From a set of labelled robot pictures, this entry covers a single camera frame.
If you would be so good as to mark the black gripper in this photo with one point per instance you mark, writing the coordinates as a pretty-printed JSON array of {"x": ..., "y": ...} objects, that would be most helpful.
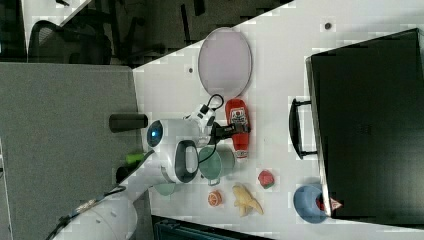
[{"x": 224, "y": 132}]

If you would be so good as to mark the red plush ketchup bottle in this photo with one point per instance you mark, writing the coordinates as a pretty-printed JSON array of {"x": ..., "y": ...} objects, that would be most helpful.
[{"x": 237, "y": 114}]

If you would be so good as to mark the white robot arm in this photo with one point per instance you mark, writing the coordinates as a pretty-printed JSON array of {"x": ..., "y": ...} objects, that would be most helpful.
[{"x": 173, "y": 158}]

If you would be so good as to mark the green metal mug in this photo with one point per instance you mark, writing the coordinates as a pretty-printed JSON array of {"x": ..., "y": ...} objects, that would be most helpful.
[{"x": 216, "y": 163}]

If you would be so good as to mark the toy red strawberry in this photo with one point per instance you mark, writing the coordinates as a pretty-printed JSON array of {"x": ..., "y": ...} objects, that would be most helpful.
[{"x": 266, "y": 179}]

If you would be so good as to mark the grey round plate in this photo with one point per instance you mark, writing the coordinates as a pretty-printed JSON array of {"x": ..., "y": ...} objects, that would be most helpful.
[{"x": 225, "y": 63}]

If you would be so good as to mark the toy peeled banana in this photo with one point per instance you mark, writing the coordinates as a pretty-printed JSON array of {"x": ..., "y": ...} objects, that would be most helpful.
[{"x": 244, "y": 201}]

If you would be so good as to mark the toy orange slice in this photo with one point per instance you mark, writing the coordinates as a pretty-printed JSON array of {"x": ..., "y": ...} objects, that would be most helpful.
[{"x": 214, "y": 198}]

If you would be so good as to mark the blue bowl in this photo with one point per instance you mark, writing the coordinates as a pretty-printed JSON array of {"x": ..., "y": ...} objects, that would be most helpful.
[{"x": 306, "y": 203}]

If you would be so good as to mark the small red toy in bowl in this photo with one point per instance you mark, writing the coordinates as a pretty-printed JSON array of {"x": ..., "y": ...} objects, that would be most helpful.
[{"x": 320, "y": 203}]

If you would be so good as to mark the black round container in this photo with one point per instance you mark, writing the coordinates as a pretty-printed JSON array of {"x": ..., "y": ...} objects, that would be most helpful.
[{"x": 127, "y": 122}]

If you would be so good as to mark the black utensil holder cup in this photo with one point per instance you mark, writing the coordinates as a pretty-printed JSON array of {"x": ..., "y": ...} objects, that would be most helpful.
[{"x": 121, "y": 173}]

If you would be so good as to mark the black office chair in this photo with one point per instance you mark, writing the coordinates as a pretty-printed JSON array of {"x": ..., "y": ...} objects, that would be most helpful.
[{"x": 72, "y": 44}]

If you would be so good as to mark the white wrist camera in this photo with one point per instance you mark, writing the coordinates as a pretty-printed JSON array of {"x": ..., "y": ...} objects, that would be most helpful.
[{"x": 203, "y": 115}]

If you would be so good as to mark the lime green utensil handle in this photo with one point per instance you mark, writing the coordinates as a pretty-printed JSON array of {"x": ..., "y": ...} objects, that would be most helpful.
[{"x": 135, "y": 158}]

